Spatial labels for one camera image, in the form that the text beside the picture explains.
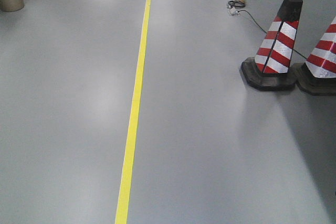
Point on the near red white traffic cone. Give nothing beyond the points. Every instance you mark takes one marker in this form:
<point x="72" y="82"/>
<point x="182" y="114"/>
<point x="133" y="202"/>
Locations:
<point x="269" y="69"/>

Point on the far red white traffic cone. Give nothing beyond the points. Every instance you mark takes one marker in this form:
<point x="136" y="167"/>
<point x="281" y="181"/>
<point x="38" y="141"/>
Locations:
<point x="316" y="76"/>

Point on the red white traffic cone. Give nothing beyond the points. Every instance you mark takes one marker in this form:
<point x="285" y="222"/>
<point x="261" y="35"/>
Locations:
<point x="316" y="76"/>
<point x="269" y="69"/>

